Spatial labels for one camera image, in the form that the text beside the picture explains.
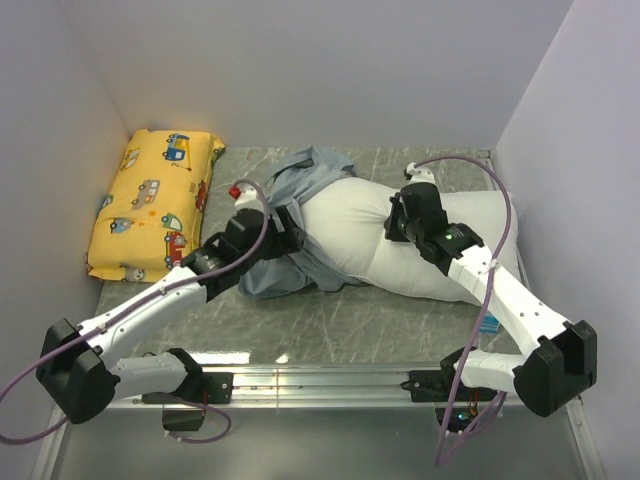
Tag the yellow car-print pillow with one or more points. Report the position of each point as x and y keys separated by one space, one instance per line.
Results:
x=152 y=216

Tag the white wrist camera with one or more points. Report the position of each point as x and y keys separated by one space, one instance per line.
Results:
x=245 y=197
x=418 y=174

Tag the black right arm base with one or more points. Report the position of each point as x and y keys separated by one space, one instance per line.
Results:
x=433 y=386

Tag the blue white pillow label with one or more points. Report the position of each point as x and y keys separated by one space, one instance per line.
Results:
x=489 y=325

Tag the white pillow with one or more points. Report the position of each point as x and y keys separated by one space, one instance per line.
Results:
x=346 y=219

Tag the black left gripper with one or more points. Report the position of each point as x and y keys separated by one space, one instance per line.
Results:
x=292 y=238

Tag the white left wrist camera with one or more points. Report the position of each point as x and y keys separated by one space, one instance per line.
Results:
x=245 y=197

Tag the blue-grey pillowcase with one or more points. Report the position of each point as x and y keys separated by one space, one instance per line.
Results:
x=292 y=182

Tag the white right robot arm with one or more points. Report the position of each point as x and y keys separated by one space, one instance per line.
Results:
x=557 y=359

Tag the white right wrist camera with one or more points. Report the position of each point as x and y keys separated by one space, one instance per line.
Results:
x=418 y=174

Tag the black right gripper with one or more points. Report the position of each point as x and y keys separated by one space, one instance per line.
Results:
x=393 y=232

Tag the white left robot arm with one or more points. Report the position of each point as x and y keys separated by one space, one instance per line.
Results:
x=109 y=338

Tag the aluminium front rail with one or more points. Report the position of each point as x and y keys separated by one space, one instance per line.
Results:
x=300 y=385

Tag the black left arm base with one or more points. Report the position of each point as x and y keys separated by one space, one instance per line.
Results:
x=185 y=410

